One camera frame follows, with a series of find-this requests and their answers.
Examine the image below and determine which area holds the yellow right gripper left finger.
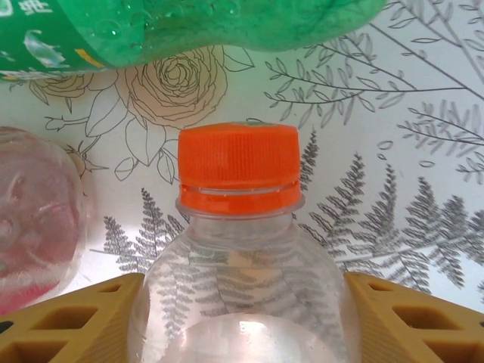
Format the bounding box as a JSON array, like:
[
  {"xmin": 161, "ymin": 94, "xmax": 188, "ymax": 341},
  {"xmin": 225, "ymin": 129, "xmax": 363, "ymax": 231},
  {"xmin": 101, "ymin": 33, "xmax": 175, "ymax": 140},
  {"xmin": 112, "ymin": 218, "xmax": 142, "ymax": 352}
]
[{"xmin": 0, "ymin": 272, "xmax": 147, "ymax": 363}]

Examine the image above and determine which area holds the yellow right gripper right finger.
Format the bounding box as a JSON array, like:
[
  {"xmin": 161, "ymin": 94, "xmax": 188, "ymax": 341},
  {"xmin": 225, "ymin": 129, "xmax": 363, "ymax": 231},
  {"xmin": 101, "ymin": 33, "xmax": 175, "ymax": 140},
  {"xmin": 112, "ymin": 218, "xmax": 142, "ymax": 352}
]
[{"xmin": 342, "ymin": 271, "xmax": 484, "ymax": 363}]

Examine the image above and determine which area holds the clear bottle orange cap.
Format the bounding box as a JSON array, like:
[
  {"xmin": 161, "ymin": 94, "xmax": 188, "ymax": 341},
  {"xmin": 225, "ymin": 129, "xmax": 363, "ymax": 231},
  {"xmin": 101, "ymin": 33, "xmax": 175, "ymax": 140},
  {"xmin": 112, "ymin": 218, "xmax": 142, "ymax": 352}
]
[{"xmin": 126, "ymin": 119, "xmax": 364, "ymax": 363}]

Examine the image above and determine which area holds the floral print tablecloth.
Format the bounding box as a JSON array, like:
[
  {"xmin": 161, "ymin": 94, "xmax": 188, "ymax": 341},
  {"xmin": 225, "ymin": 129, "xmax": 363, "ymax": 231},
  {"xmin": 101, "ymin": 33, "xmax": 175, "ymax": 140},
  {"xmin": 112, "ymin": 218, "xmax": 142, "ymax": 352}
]
[{"xmin": 0, "ymin": 0, "xmax": 484, "ymax": 303}]

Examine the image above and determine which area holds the green plastic soda bottle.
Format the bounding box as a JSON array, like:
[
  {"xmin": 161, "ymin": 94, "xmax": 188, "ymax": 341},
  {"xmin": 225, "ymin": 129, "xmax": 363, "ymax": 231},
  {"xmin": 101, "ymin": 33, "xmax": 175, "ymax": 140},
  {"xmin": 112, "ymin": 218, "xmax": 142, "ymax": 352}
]
[{"xmin": 0, "ymin": 0, "xmax": 387, "ymax": 83}]

